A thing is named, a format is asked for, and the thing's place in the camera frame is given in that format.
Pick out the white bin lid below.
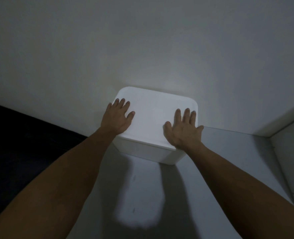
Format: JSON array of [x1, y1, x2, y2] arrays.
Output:
[[111, 86, 198, 150]]

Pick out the white plastic storage bin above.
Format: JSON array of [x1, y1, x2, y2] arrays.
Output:
[[113, 135, 186, 165]]

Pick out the person's right forearm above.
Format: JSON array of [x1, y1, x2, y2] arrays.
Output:
[[184, 143, 294, 239]]

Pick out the person's left hand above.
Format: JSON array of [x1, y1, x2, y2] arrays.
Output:
[[100, 98, 136, 136]]

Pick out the person's left forearm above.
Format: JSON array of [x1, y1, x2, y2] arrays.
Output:
[[0, 127, 116, 239]]

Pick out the person's right hand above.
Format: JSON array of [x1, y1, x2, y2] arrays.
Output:
[[163, 108, 204, 150]]

